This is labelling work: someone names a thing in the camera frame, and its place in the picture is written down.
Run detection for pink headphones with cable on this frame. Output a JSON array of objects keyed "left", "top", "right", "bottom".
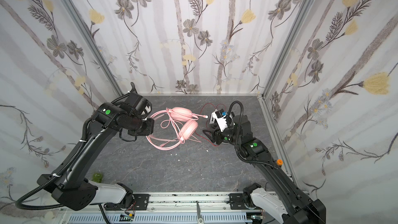
[{"left": 146, "top": 107, "right": 208, "bottom": 151}]

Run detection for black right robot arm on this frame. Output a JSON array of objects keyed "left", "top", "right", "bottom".
[{"left": 203, "top": 101, "right": 326, "bottom": 224}]

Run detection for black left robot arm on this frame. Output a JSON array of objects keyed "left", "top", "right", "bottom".
[{"left": 15, "top": 83, "right": 154, "bottom": 211}]

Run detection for brown tape roll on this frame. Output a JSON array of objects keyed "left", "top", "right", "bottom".
[{"left": 276, "top": 159, "right": 284, "bottom": 167}]

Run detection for green small object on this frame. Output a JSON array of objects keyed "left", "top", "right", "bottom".
[{"left": 91, "top": 172, "right": 103, "bottom": 183}]

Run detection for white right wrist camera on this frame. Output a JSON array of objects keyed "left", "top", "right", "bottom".
[{"left": 209, "top": 109, "right": 228, "bottom": 132}]

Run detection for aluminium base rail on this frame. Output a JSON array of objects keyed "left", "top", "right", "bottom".
[{"left": 58, "top": 192, "right": 280, "bottom": 224}]

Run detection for white perforated cable duct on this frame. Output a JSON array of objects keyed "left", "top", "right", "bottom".
[{"left": 65, "top": 213, "right": 252, "bottom": 224}]

